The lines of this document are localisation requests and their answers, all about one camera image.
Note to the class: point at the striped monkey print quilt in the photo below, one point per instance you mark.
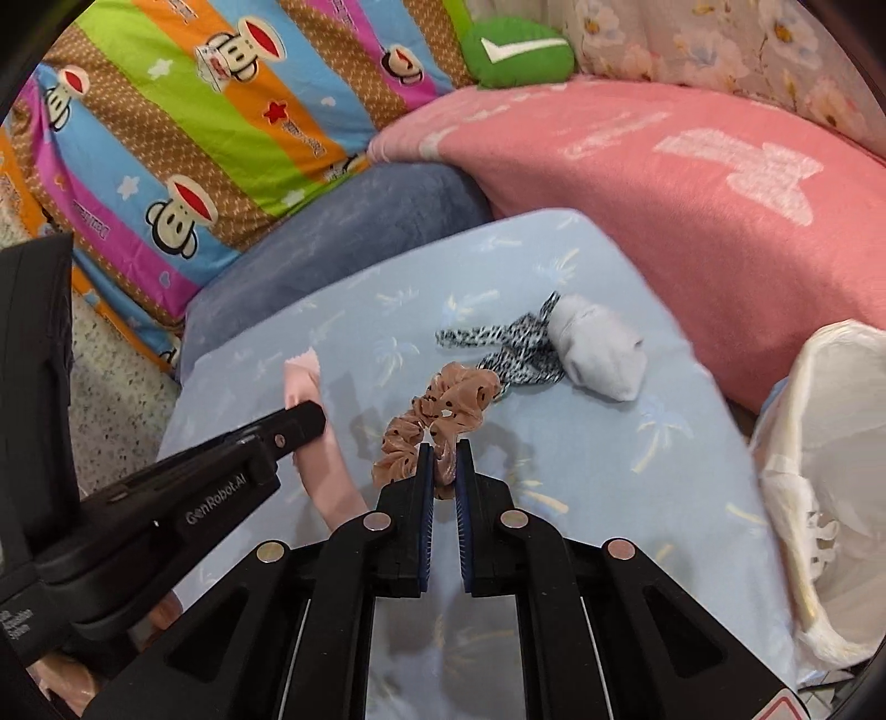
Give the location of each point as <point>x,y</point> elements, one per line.
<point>207,138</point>

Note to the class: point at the blue-grey cushion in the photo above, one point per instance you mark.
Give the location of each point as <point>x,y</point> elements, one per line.
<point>311,242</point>

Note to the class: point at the person's left hand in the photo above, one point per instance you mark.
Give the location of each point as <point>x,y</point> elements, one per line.
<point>165,610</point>

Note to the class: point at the black white spotted headband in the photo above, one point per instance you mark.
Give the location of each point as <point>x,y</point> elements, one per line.
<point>512,339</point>

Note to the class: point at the green check mark pillow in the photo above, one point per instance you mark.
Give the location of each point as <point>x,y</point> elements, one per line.
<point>516,52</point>

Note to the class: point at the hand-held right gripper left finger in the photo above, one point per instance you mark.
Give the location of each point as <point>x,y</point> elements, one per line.
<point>427,526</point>

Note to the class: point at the trash bin with white bag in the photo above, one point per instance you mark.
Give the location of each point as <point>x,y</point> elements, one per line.
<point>830,450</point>

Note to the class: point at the grey floral quilt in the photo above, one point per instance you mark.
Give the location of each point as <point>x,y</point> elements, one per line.
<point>727,48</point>

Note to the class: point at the peach dotted scrunchie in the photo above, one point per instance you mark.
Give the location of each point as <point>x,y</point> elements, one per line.
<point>443,401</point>

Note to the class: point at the light grey sock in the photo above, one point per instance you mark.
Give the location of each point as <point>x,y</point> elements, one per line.
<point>595,353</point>

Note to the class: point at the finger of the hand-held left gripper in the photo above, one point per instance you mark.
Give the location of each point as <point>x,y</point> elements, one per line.
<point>207,498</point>

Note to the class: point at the pink blanket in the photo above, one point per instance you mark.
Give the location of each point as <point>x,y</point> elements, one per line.
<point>657,208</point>

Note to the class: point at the pink sock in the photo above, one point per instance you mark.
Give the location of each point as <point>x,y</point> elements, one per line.
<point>325,471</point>

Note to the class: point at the light blue printed cloth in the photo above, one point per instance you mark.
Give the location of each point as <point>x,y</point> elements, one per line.
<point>588,471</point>

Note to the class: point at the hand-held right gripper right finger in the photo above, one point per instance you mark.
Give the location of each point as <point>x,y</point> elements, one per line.
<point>464,526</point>

